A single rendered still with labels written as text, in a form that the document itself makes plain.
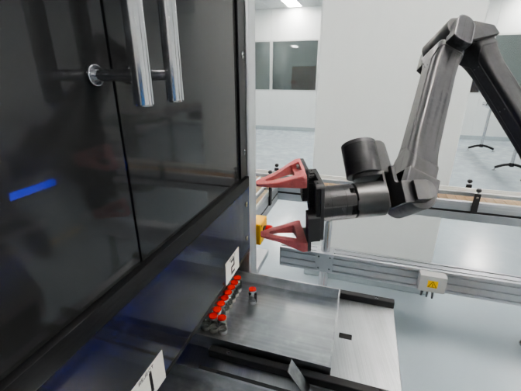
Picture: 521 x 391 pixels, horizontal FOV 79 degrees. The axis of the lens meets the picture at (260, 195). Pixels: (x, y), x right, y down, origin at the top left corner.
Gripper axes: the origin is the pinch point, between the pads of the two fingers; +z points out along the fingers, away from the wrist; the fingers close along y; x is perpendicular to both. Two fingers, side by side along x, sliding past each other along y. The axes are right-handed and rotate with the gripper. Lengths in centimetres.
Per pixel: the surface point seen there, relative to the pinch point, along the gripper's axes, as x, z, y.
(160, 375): 12.1, 19.1, -21.9
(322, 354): 0.3, -10.3, -38.7
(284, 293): -20.6, -4.7, -41.3
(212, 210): -11.3, 9.9, -6.1
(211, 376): 6.0, 13.1, -33.3
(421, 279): -67, -76, -91
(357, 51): -157, -67, 5
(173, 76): 4.7, 9.2, 22.0
